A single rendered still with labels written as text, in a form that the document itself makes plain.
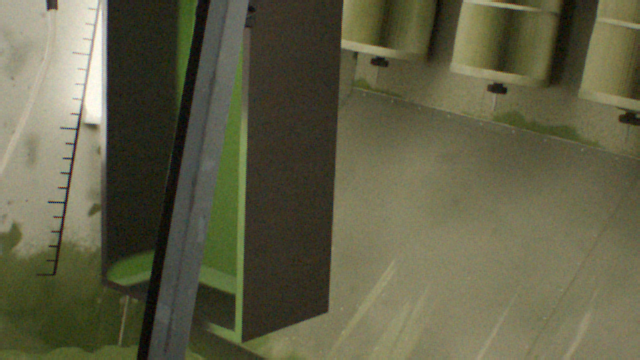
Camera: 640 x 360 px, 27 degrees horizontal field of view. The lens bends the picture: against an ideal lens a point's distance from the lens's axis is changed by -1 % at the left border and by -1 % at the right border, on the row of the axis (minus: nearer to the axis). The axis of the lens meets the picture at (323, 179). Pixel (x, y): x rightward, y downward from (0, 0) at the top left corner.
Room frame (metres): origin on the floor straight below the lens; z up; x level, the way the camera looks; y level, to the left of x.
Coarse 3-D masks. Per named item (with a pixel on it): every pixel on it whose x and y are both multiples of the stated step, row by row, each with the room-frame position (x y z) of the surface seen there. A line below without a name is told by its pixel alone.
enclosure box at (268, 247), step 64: (128, 0) 3.80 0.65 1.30; (192, 0) 3.99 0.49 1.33; (320, 0) 3.53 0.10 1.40; (128, 64) 3.83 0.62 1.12; (256, 64) 3.38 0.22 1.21; (320, 64) 3.56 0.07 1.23; (128, 128) 3.86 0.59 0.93; (256, 128) 3.41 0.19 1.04; (320, 128) 3.60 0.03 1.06; (128, 192) 3.90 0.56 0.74; (256, 192) 3.44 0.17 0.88; (320, 192) 3.63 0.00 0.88; (128, 256) 3.93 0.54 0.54; (256, 256) 3.47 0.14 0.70; (320, 256) 3.67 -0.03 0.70; (192, 320) 3.60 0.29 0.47; (256, 320) 3.51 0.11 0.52
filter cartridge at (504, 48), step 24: (480, 0) 4.28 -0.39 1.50; (504, 0) 4.24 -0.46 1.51; (528, 0) 4.24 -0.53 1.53; (552, 0) 4.27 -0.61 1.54; (480, 24) 4.27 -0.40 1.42; (504, 24) 4.26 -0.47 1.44; (528, 24) 4.24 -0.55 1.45; (552, 24) 4.29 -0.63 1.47; (456, 48) 4.35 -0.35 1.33; (480, 48) 4.26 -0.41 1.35; (504, 48) 4.25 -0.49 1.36; (528, 48) 4.24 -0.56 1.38; (552, 48) 4.32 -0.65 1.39; (456, 72) 4.31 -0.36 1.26; (480, 72) 4.24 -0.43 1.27; (504, 72) 4.25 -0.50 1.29; (528, 72) 4.25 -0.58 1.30
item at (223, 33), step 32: (224, 0) 2.26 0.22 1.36; (224, 32) 2.26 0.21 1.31; (224, 64) 2.27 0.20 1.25; (224, 96) 2.28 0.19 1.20; (192, 128) 2.28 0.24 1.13; (224, 128) 2.28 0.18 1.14; (192, 160) 2.27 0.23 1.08; (192, 192) 2.26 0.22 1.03; (192, 224) 2.26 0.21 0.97; (192, 256) 2.27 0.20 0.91; (160, 288) 2.28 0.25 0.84; (192, 288) 2.28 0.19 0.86; (160, 320) 2.27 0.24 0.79; (160, 352) 2.26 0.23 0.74
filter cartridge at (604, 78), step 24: (600, 0) 3.98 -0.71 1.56; (624, 0) 3.86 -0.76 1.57; (600, 24) 3.94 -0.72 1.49; (624, 24) 3.85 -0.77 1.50; (600, 48) 3.90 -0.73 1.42; (624, 48) 3.84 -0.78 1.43; (600, 72) 3.88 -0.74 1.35; (624, 72) 3.83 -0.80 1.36; (600, 96) 3.86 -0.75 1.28; (624, 96) 3.83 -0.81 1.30; (624, 120) 3.94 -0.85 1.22
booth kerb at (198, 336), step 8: (192, 328) 4.76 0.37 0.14; (200, 328) 4.73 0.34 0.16; (192, 336) 4.76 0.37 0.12; (200, 336) 4.72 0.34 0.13; (208, 336) 4.69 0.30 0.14; (216, 336) 4.66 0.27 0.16; (192, 344) 4.75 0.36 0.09; (200, 344) 4.72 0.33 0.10; (208, 344) 4.69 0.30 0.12; (216, 344) 4.65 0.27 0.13; (224, 344) 4.62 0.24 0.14; (232, 344) 4.59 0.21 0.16; (240, 344) 4.57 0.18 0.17; (200, 352) 4.71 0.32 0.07; (208, 352) 4.68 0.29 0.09; (216, 352) 4.65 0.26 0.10; (224, 352) 4.62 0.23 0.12; (232, 352) 4.59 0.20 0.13; (240, 352) 4.56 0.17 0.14; (248, 352) 4.53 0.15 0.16; (256, 352) 4.51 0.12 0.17
